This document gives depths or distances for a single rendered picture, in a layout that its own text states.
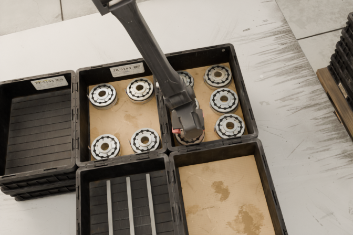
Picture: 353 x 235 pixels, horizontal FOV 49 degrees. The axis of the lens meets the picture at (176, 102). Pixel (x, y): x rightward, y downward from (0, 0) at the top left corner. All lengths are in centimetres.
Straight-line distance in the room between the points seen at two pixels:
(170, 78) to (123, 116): 45
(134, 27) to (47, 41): 106
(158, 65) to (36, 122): 68
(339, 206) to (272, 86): 53
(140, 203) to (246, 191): 35
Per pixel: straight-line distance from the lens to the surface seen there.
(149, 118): 142
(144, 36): 95
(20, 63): 193
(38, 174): 133
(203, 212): 127
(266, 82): 165
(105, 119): 146
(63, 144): 146
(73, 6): 313
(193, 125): 111
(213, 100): 141
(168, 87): 106
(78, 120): 137
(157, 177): 132
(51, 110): 155
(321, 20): 290
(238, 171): 132
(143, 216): 129
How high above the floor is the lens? 206
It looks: 59 degrees down
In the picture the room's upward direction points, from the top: 10 degrees counter-clockwise
